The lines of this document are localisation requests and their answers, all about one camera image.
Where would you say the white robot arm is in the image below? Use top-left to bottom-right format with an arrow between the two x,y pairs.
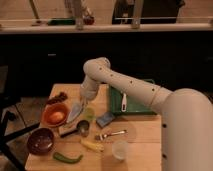
80,57 -> 213,171

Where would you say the orange fruit in bowl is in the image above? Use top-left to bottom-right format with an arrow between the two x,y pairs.
50,112 -> 64,123

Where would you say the orange bowl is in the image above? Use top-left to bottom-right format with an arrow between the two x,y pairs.
41,103 -> 69,127

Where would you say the red bowl on shelf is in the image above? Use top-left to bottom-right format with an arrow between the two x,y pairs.
84,16 -> 95,25

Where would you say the purple bowl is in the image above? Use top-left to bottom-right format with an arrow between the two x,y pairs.
27,128 -> 54,155

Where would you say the green lime slice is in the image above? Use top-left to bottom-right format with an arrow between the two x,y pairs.
83,108 -> 95,122

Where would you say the green tray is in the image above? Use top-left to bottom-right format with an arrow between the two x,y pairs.
108,86 -> 154,116

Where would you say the blue sponge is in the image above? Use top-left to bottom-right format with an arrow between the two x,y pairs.
96,112 -> 115,128

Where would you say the dark red dried fruit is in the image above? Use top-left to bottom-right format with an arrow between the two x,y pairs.
47,92 -> 68,105

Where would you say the metal measuring cup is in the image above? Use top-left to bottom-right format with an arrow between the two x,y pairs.
59,120 -> 90,138

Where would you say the white block under cup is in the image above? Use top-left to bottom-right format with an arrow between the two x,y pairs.
58,122 -> 77,135

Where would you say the clear plastic cup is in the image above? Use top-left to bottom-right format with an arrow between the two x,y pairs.
112,140 -> 128,161

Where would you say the green object on shelf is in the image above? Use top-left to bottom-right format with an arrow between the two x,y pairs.
47,18 -> 75,26

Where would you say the green chili pepper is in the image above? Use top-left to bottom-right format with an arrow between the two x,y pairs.
53,152 -> 83,164

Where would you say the black chair frame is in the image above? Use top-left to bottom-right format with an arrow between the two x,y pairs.
0,64 -> 41,171

